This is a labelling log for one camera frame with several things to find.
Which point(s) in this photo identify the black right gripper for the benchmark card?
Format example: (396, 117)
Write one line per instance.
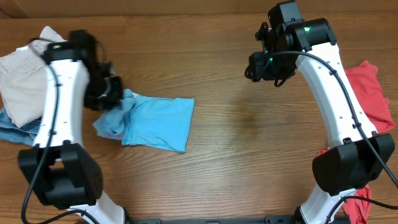
(259, 71)

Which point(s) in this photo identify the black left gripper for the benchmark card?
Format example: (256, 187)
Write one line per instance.
(117, 94)

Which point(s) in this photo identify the light blue t-shirt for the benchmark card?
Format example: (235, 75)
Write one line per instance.
(162, 123)

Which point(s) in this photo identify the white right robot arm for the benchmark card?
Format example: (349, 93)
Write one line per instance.
(356, 153)

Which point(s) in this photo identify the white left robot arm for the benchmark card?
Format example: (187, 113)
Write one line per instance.
(60, 172)

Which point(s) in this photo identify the beige folded trousers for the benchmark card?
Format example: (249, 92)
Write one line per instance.
(24, 80)

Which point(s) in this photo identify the red t-shirt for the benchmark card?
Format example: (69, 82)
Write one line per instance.
(368, 91)

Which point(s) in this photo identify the folded blue jeans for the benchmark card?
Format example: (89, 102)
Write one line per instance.
(24, 135)

